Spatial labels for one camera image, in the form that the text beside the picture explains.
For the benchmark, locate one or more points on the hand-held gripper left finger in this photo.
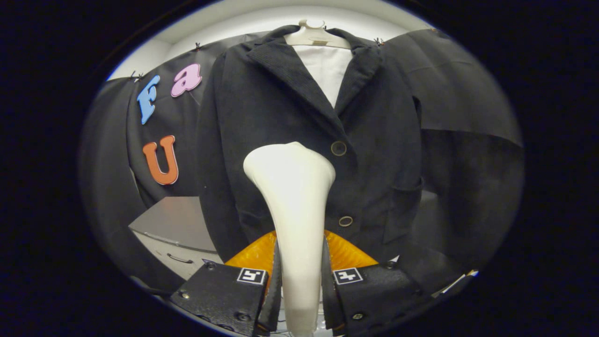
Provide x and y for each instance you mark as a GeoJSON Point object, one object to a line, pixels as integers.
{"type": "Point", "coordinates": [275, 304]}

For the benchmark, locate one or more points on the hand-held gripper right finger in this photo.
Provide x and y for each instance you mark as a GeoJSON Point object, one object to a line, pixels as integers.
{"type": "Point", "coordinates": [327, 304]}

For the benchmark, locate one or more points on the white garment steamer head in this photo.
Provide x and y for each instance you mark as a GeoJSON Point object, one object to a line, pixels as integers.
{"type": "Point", "coordinates": [295, 196]}

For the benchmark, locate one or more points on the black blazer jacket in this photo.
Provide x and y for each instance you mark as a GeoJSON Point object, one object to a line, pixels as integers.
{"type": "Point", "coordinates": [262, 117]}

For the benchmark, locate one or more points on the white shirt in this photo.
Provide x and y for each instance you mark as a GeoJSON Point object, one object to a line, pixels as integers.
{"type": "Point", "coordinates": [327, 70]}

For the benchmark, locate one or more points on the grey cabinet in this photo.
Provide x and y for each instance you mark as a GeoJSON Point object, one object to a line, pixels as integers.
{"type": "Point", "coordinates": [173, 220]}

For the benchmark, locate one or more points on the black backdrop cloth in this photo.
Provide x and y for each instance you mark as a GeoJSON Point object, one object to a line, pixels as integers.
{"type": "Point", "coordinates": [468, 93]}

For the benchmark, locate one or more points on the white plastic hanger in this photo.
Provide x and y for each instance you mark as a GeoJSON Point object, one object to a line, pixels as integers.
{"type": "Point", "coordinates": [309, 36]}

